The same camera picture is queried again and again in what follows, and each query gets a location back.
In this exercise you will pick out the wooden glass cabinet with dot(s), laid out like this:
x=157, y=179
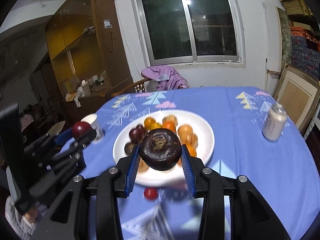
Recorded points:
x=75, y=30

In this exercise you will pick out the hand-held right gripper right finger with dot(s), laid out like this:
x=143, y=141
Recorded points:
x=188, y=172

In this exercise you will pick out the blue printed tablecloth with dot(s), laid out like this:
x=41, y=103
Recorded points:
x=250, y=167

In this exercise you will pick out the brown crumpled paper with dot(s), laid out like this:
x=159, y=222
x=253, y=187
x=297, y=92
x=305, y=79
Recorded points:
x=71, y=97

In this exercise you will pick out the wooden chair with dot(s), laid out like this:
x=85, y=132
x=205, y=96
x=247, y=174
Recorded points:
x=125, y=88

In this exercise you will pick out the purple cloth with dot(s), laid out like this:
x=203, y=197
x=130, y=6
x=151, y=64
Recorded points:
x=165, y=76

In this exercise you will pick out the red tomato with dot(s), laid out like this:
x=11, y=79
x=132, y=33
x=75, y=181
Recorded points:
x=150, y=193

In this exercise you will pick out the white printed paper cup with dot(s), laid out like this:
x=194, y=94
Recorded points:
x=91, y=121

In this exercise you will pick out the pink cloth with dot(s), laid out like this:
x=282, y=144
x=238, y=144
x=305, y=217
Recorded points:
x=26, y=122

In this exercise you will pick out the white crumpled rag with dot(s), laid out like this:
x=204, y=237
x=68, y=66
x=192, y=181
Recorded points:
x=78, y=97

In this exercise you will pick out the green patterned panel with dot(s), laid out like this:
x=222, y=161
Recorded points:
x=285, y=37

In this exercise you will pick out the dark brown water chestnut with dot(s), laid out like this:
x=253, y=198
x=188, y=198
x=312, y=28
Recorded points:
x=160, y=150

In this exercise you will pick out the white label sticker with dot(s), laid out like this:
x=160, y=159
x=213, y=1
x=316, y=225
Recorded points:
x=107, y=23

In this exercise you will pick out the wooden picture frame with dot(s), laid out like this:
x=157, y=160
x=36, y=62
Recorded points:
x=295, y=92

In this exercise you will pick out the dark brown mangosteen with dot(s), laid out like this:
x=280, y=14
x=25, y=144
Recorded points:
x=130, y=148

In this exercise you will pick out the stack of straw boxes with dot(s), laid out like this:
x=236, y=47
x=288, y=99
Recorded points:
x=295, y=2

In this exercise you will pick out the tan asian pear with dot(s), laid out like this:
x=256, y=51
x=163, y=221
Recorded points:
x=171, y=119
x=143, y=166

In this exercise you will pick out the sliding glass window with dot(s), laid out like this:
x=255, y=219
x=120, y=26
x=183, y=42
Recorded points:
x=170, y=25

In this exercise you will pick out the person's left forearm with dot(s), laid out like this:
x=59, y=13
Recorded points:
x=17, y=220

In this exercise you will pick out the yellow orange tomato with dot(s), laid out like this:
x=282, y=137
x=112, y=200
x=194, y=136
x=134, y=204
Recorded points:
x=158, y=125

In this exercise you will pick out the dark purple plum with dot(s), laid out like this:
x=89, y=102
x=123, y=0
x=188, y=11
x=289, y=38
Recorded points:
x=136, y=133
x=80, y=128

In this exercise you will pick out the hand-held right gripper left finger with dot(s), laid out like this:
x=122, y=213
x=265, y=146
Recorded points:
x=132, y=172

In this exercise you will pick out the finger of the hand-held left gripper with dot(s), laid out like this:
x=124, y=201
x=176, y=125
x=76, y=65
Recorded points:
x=63, y=136
x=86, y=138

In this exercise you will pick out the tan striped pepino melon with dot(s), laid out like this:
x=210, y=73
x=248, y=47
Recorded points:
x=185, y=131

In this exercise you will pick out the white drink can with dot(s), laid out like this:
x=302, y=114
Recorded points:
x=273, y=125

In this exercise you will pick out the white oval plate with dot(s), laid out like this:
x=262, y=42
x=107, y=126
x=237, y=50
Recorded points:
x=200, y=132

